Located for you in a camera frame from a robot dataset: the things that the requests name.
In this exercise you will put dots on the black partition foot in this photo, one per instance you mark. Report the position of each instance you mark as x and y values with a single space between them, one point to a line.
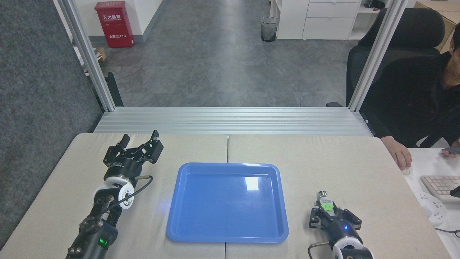
114 90

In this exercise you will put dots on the black items on shelf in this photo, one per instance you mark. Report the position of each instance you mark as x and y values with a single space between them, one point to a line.
374 4

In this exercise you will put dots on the white power strip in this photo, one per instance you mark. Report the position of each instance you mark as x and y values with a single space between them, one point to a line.
431 207

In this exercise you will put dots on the person's left hand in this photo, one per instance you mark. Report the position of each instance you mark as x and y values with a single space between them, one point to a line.
453 155

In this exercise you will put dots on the silver aluminium post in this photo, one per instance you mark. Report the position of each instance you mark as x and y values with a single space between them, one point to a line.
377 54
88 57

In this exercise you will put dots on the grey mesh waste bin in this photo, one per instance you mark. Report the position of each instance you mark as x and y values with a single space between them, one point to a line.
269 29

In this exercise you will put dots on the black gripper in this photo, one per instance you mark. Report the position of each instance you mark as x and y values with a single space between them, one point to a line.
341 230
124 167

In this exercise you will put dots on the blue plastic tray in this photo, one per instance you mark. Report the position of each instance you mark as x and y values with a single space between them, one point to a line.
228 205

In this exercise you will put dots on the red fire extinguisher box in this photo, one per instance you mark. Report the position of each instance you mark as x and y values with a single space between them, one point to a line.
114 25

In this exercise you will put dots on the clear white computer mouse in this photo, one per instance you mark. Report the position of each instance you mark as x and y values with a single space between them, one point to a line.
406 172

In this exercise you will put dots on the grey felt partition panel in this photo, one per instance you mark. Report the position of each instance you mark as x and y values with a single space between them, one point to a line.
39 108

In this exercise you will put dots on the white drawer cabinet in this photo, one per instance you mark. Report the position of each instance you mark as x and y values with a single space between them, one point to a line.
320 19

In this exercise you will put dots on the silver aluminium rail platform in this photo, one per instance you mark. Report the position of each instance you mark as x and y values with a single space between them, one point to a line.
230 120

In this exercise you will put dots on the person's right hand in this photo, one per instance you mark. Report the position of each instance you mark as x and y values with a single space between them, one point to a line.
399 153

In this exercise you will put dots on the black office chair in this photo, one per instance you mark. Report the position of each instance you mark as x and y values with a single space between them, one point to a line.
413 28

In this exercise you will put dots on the small black device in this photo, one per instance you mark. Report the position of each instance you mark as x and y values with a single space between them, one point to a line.
455 191

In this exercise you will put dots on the person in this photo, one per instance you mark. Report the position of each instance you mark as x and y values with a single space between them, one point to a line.
413 90

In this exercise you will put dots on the white keyboard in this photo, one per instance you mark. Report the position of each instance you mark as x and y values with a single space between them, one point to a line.
440 187

